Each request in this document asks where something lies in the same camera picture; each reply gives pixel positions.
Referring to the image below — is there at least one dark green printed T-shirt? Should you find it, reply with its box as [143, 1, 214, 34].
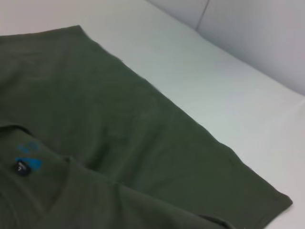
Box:
[0, 25, 294, 229]

